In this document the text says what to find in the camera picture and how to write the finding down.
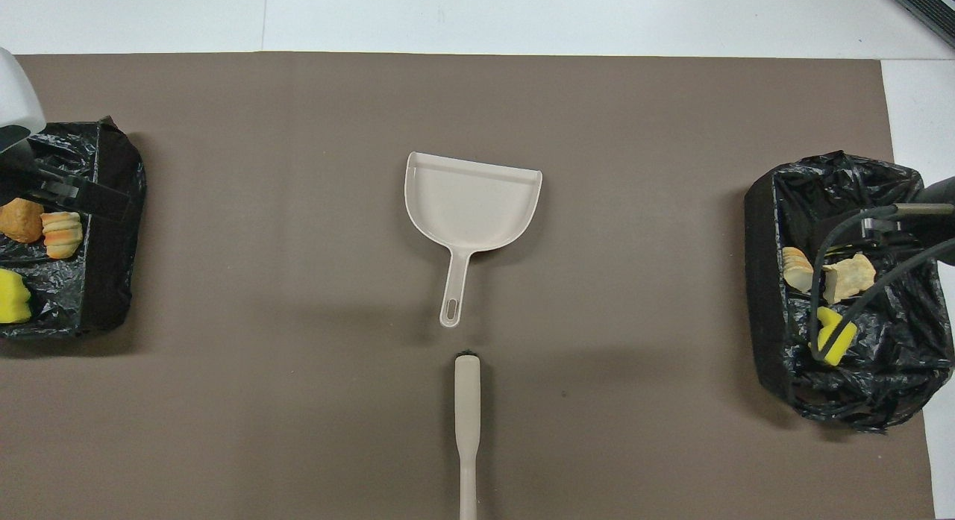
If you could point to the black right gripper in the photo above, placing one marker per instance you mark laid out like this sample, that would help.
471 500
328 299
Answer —
941 192

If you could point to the yellow sponge piece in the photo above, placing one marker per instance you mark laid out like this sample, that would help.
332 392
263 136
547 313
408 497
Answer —
13 298
839 341

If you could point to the brown table mat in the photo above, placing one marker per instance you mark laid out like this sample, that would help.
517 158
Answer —
477 102

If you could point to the orange striped croissant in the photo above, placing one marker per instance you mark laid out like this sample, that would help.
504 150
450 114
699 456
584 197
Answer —
62 235

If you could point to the dark ribbed object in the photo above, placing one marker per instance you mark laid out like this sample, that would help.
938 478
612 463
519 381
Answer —
925 5

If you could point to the beige hand brush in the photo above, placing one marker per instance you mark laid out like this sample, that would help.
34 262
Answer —
468 415

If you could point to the open black bag lined bin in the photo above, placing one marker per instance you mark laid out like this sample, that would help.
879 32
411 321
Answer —
895 371

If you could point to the brown bread bun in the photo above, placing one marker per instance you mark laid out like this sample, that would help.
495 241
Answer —
21 220

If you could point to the pale cream bread chunk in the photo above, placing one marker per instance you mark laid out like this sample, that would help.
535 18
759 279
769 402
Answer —
849 278

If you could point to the beige plastic dustpan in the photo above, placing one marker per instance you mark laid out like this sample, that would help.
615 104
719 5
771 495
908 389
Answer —
470 203

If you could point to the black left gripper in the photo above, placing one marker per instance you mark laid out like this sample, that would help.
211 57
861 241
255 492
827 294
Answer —
15 173

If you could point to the tan layered bread chunk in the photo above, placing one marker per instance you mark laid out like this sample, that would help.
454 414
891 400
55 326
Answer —
797 271

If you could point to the black bag covered bin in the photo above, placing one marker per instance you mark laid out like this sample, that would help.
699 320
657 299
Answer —
112 266

